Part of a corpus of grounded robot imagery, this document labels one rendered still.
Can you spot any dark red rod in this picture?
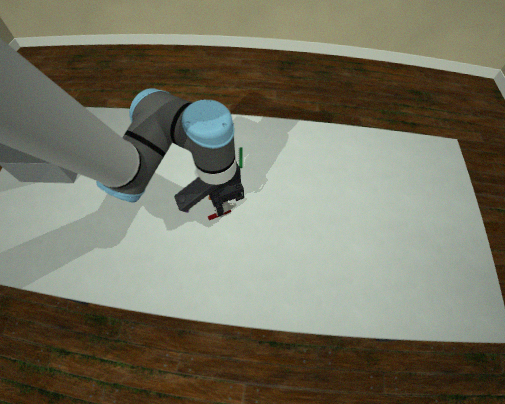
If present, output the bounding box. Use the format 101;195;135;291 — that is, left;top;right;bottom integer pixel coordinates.
208;209;231;220

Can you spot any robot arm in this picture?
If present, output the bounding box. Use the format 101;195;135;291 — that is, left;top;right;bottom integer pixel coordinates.
0;38;237;212

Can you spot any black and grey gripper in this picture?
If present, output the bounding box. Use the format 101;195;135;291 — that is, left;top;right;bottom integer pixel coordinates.
209;162;244;217

